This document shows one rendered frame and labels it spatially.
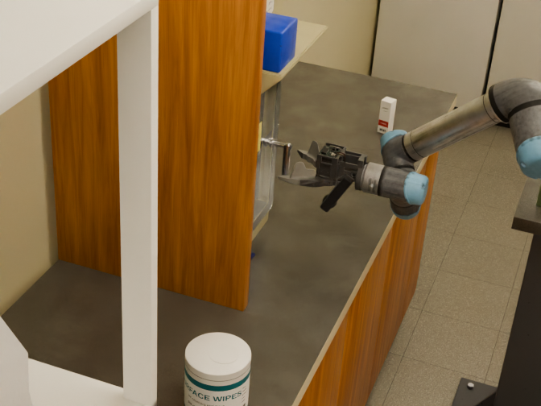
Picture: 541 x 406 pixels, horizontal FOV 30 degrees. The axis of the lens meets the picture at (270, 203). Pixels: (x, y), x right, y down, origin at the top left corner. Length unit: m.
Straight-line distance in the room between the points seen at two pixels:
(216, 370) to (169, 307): 0.43
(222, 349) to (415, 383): 1.74
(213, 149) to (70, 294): 0.52
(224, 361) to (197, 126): 0.51
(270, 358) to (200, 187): 0.40
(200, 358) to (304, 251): 0.67
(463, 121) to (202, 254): 0.70
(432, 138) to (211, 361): 0.85
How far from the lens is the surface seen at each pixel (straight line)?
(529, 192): 3.00
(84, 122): 2.29
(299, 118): 3.23
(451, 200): 4.77
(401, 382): 3.67
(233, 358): 2.00
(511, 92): 2.37
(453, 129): 2.47
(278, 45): 2.11
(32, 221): 2.44
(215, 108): 2.12
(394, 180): 2.42
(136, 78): 1.21
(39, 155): 2.40
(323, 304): 2.40
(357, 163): 2.44
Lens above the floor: 2.38
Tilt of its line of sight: 31 degrees down
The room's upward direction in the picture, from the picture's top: 4 degrees clockwise
